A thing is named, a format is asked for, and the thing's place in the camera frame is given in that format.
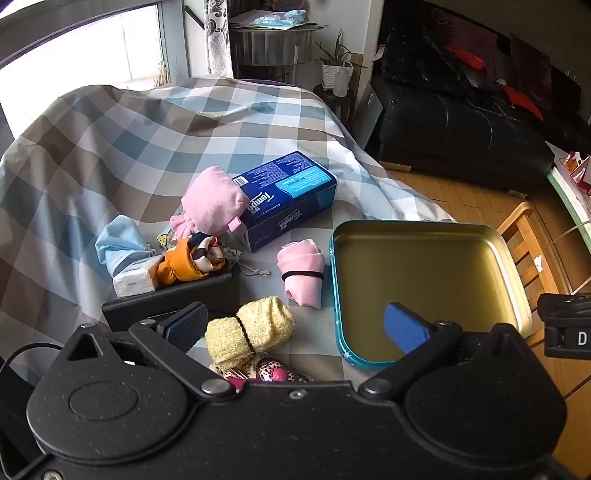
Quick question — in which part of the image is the pink rolled cloth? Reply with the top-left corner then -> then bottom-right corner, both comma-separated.
277,240 -> 325,308

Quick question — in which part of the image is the pink plush pouch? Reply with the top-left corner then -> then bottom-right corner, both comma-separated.
169,166 -> 250,241

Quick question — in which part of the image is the leopard print scrunchie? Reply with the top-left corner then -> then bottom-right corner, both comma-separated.
210,355 -> 310,385

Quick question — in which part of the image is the blue tissue pack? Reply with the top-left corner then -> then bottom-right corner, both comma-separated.
229,151 -> 339,254

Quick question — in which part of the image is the grey leaning panel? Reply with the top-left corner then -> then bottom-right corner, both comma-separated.
355,85 -> 384,151

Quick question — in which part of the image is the window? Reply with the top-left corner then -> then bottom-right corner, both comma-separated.
0,4 -> 191,139

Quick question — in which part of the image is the blue brown checked blanket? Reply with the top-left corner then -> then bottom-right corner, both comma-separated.
0,75 -> 458,384

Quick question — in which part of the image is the blue plastic bag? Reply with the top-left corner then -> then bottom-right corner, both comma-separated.
249,10 -> 308,27

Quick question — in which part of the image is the grey drawstring cord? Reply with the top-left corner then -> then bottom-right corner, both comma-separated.
222,248 -> 273,278

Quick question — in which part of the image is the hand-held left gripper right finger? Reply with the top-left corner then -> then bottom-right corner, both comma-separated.
358,302 -> 527,401

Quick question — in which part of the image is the white tissue packet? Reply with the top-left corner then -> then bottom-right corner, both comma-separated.
112,256 -> 162,297

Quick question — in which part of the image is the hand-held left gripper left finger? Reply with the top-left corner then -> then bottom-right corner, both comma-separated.
65,302 -> 237,401

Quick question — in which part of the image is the black cable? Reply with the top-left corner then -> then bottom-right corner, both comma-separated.
0,342 -> 65,386

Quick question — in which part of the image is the dark round plant stand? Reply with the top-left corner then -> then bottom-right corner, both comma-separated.
314,84 -> 356,126

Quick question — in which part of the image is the small red cushion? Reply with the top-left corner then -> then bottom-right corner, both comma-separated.
445,46 -> 485,71

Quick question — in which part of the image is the orange patterned scarf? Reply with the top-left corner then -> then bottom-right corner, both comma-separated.
154,232 -> 227,283

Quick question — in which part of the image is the round glass table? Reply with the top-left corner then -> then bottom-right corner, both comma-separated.
228,9 -> 331,80

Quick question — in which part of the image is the green potted plant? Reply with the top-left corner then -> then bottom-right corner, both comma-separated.
315,28 -> 366,70

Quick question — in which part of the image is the black leather sofa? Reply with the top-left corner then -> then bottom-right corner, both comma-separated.
369,0 -> 591,191

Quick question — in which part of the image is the blue face mask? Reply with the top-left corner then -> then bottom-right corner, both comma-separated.
95,215 -> 158,278

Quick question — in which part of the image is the green edged side table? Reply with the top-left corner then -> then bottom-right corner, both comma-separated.
545,141 -> 591,220

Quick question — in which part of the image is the patterned white curtain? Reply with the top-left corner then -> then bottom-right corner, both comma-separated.
203,0 -> 234,79

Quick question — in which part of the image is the large red cushion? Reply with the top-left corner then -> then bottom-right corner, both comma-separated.
496,79 -> 544,121

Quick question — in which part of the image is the white woven plant pot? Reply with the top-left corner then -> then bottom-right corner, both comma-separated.
322,62 -> 354,97

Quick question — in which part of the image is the black box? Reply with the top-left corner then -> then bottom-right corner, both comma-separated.
102,267 -> 241,333

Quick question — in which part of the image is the yellow rolled towel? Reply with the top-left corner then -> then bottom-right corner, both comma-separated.
204,296 -> 296,370

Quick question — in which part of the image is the wooden chair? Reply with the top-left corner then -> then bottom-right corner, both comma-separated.
496,202 -> 561,324

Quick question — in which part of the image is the teal tin with gold inside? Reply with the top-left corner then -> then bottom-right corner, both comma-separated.
329,220 -> 534,370

